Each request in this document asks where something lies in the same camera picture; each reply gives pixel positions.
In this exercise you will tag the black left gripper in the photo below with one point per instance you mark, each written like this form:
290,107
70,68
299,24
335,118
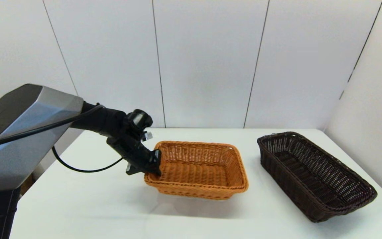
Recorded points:
131,149

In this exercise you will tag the orange wicker basket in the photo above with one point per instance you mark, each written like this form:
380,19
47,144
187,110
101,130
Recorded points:
197,172

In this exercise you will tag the dark brown wicker basket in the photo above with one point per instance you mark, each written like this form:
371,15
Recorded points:
310,179

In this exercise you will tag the black and grey left robot arm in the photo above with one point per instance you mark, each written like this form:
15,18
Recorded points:
28,116

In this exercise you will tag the small silver left wrist module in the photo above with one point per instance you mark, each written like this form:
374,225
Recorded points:
148,136

